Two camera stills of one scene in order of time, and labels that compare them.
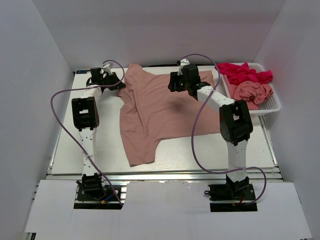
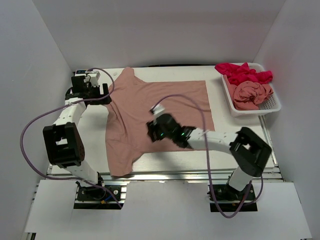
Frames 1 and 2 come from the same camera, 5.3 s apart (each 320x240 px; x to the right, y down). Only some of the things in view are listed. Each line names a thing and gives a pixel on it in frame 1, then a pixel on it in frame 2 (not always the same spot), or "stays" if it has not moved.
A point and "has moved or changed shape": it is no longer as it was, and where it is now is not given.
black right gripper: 174,78 -> 152,127
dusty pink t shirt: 151,112 has moved or changed shape
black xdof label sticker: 82,71 stays
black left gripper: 115,79 -> 102,99
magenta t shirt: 242,73 stays
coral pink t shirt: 253,93 stays
